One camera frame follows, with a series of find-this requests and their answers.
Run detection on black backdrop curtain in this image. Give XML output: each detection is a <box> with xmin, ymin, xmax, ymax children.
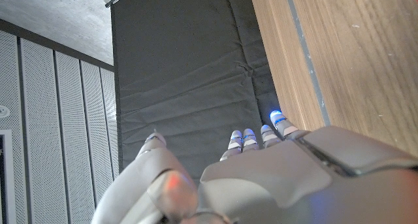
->
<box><xmin>110</xmin><ymin>0</ymin><xmax>281</xmax><ymax>185</ymax></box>

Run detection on wooden table panel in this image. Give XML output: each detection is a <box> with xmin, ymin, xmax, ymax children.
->
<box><xmin>283</xmin><ymin>0</ymin><xmax>331</xmax><ymax>127</ymax></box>

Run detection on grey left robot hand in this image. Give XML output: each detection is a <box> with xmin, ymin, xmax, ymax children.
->
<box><xmin>91</xmin><ymin>110</ymin><xmax>418</xmax><ymax>224</ymax></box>

